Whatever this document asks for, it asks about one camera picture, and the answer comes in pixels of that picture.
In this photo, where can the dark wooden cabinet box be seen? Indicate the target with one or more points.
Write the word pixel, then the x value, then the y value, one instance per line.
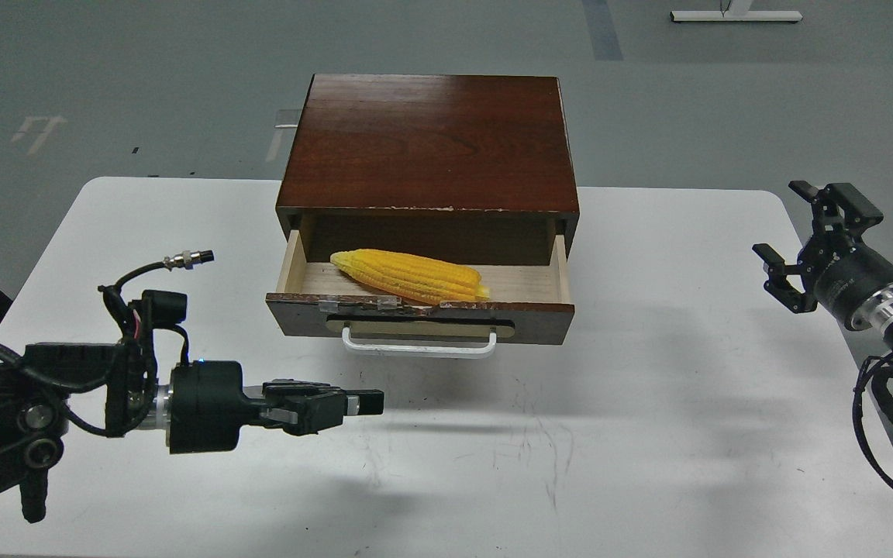
pixel 469 168

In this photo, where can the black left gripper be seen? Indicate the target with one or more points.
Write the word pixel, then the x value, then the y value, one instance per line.
pixel 209 407

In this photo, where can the wooden drawer with white handle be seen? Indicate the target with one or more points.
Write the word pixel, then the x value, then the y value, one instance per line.
pixel 528 304

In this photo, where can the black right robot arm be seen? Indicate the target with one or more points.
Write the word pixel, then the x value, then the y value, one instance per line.
pixel 878 310

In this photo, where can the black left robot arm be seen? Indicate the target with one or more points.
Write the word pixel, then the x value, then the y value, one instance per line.
pixel 145 381

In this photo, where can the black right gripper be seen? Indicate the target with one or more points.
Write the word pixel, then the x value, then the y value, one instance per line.
pixel 840 271

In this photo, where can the white table leg base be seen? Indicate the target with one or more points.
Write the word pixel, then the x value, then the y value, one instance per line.
pixel 736 11

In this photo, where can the yellow corn cob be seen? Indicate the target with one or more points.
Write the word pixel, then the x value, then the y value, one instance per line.
pixel 424 279

